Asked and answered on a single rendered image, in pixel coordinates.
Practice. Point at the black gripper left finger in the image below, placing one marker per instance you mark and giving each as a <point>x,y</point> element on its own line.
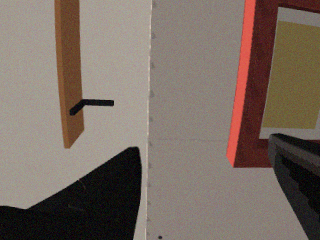
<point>102,205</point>

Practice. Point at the white flat board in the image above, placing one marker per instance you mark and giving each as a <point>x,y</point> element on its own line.
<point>193,193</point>

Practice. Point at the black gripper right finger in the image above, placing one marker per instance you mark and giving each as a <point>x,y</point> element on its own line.
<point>296,163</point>

